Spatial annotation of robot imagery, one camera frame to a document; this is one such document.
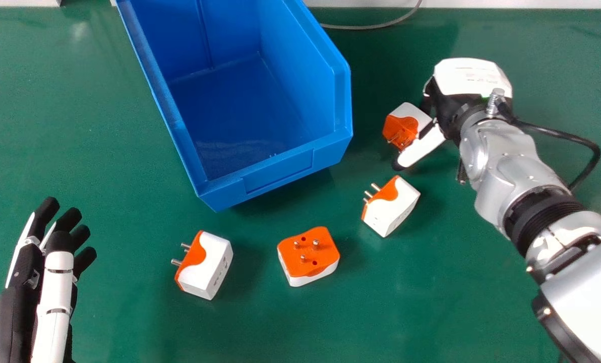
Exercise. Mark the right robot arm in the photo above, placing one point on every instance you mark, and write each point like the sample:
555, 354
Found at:
537, 212

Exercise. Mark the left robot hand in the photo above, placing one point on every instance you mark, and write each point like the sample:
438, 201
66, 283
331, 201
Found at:
53, 282

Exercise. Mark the white-and-orange plug adapter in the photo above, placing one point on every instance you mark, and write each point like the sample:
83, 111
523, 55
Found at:
390, 205
203, 264
308, 256
405, 126

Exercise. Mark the blue plastic bin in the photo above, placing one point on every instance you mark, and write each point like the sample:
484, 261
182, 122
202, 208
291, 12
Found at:
250, 96

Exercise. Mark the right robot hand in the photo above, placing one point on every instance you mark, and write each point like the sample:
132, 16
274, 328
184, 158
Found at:
464, 83

